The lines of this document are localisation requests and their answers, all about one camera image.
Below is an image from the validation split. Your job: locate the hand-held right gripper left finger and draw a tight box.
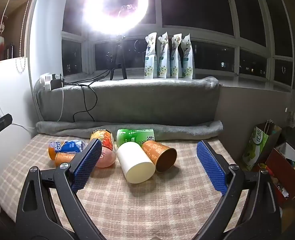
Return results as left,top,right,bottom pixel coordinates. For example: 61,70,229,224
15,138,102,240

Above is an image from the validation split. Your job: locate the brown patterned cup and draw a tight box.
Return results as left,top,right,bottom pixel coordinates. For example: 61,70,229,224
142,140,177,173

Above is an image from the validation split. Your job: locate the white power strip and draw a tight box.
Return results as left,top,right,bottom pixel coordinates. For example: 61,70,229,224
39,73,53,91

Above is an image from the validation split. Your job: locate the red cardboard box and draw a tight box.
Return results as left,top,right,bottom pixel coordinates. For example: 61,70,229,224
259,142,295,208

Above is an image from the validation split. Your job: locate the plaid beige cloth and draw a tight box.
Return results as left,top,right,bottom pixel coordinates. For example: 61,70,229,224
0,132,248,240

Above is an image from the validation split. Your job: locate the white cup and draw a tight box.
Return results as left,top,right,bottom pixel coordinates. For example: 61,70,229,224
117,142,156,183

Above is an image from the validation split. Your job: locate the white window frame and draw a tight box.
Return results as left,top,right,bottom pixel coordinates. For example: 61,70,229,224
61,0,294,92

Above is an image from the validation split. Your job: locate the white bead chain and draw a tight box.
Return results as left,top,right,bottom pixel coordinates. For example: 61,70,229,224
14,0,36,75

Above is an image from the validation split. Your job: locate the wooden shelf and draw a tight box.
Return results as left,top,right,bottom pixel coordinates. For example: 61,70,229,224
0,0,38,65

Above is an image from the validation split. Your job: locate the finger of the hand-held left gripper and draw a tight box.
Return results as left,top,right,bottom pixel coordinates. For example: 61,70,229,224
0,114,13,146

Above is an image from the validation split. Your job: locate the black charger plug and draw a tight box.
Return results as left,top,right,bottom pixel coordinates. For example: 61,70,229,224
51,74,65,90

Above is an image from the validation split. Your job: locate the black tripod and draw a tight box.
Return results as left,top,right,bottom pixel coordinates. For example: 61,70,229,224
107,34,128,80

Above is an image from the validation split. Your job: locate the green paper shopping bag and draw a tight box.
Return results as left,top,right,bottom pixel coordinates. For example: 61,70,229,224
242,119,282,172

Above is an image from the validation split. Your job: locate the ring light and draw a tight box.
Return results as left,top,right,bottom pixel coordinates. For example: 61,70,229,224
82,0,156,36

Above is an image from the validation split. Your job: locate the orange red printed cup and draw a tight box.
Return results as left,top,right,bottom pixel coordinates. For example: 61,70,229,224
90,129,114,150

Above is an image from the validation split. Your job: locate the rolled grey blanket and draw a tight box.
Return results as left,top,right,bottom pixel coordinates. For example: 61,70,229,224
36,120,224,142

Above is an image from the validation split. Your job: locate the black cable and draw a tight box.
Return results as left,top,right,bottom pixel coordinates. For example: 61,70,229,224
73,67,113,123

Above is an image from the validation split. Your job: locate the small orange cup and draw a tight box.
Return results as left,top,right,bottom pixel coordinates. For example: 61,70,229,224
55,152,76,167

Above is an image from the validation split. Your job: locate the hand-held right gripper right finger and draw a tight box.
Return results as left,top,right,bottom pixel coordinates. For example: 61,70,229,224
197,140,282,240

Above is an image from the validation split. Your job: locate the white green standing pouch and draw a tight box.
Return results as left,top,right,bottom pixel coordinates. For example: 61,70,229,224
157,32,170,78
144,32,158,79
170,33,183,79
181,34,194,80

